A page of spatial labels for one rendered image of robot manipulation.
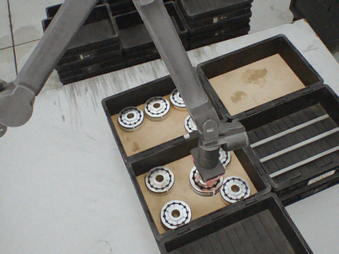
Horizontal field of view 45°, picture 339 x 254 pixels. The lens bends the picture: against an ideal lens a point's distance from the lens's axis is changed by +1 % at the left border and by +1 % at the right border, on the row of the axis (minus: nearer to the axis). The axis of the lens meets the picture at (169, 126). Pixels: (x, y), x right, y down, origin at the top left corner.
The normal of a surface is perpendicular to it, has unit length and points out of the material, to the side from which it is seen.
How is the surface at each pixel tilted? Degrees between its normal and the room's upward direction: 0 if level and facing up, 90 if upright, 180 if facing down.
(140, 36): 0
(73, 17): 62
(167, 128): 0
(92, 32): 0
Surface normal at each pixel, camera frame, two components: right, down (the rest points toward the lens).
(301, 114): -0.07, -0.56
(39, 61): 0.17, 0.36
